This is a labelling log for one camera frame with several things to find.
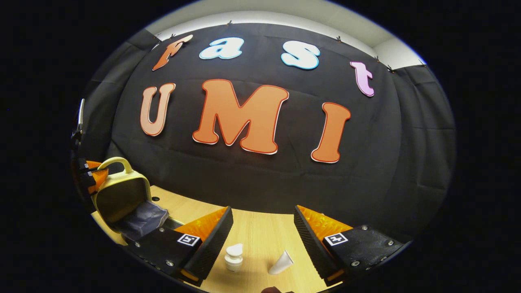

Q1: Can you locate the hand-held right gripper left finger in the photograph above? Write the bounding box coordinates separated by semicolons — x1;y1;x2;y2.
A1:
134;206;234;285

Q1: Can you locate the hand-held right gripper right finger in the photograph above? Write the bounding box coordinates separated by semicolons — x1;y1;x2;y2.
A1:
293;205;405;282

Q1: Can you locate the white pump bottle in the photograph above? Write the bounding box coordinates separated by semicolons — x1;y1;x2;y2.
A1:
224;243;244;272

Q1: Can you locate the white squeeze tube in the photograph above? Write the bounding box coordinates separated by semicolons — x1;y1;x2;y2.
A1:
268;250;294;276

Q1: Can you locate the pale yellow suitcase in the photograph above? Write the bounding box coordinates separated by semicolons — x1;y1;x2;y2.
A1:
90;157;184;243

